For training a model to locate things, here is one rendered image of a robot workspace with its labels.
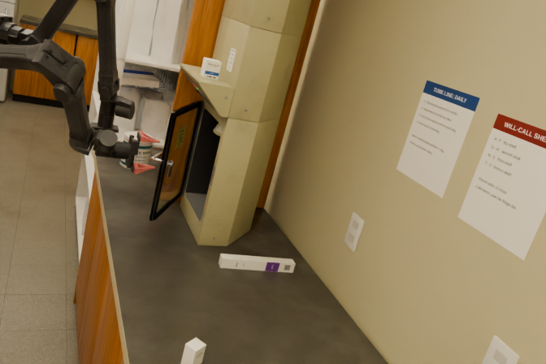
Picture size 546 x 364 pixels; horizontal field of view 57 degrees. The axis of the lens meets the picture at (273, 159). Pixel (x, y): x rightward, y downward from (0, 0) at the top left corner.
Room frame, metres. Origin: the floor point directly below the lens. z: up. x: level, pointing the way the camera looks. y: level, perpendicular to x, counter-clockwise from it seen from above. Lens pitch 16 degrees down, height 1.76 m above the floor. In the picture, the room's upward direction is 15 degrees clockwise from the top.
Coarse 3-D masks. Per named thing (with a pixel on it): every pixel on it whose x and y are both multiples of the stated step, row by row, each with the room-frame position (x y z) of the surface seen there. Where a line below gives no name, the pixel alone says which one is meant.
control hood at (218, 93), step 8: (184, 64) 1.81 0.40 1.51; (184, 72) 1.80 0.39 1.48; (192, 72) 1.67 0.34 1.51; (200, 72) 1.72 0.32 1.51; (200, 80) 1.55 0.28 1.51; (208, 80) 1.59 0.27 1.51; (216, 80) 1.64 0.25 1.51; (200, 88) 1.60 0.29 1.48; (208, 88) 1.55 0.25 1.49; (216, 88) 1.56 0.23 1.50; (224, 88) 1.57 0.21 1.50; (232, 88) 1.59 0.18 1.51; (208, 96) 1.55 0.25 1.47; (216, 96) 1.56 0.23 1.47; (224, 96) 1.58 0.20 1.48; (232, 96) 1.59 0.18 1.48; (216, 104) 1.57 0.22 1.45; (224, 104) 1.58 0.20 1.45; (224, 112) 1.58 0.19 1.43
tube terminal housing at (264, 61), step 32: (224, 32) 1.80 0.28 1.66; (256, 32) 1.60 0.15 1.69; (224, 64) 1.73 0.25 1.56; (256, 64) 1.61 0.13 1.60; (288, 64) 1.77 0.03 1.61; (256, 96) 1.62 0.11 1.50; (224, 128) 1.59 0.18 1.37; (256, 128) 1.63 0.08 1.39; (224, 160) 1.60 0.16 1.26; (256, 160) 1.70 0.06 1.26; (224, 192) 1.61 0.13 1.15; (256, 192) 1.78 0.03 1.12; (192, 224) 1.69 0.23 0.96; (224, 224) 1.62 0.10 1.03
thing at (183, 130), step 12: (180, 108) 1.63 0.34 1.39; (180, 120) 1.65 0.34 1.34; (192, 120) 1.79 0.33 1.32; (168, 132) 1.56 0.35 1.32; (180, 132) 1.68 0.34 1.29; (192, 132) 1.82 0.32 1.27; (180, 144) 1.71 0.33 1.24; (168, 156) 1.60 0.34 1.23; (180, 156) 1.74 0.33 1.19; (168, 168) 1.63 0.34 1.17; (180, 168) 1.78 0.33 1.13; (168, 180) 1.66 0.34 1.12; (180, 180) 1.81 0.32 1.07; (156, 192) 1.56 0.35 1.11; (168, 192) 1.69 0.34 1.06
